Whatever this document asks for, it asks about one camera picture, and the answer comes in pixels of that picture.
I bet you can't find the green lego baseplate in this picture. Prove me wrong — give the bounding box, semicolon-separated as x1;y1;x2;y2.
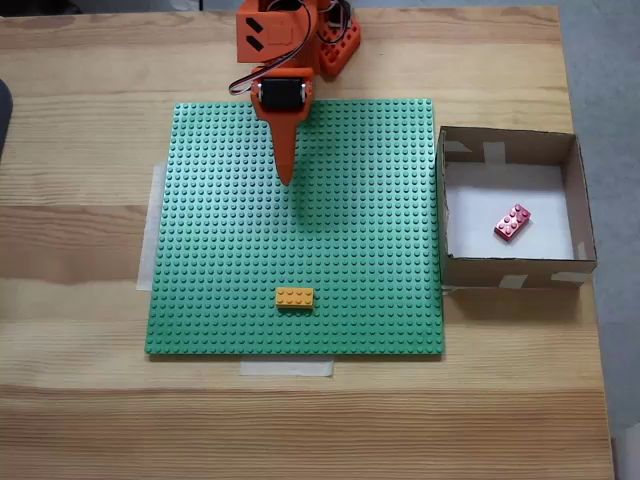
143;98;446;362

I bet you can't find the red lego block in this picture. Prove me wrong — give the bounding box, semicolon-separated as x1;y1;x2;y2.
493;203;534;245

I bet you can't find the black rounded object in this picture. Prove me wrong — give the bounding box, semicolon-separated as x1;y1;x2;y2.
0;78;14;164

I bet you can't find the striped servo cable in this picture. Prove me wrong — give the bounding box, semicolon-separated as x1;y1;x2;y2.
228;0;315;97

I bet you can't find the open cardboard box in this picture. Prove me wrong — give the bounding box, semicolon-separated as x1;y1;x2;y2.
435;125;599;291

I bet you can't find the yellow lego block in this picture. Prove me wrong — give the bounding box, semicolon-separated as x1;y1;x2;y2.
275;287;316;312

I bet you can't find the translucent masking tape strip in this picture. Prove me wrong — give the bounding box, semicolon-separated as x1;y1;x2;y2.
238;357;335;379
135;160;169;292

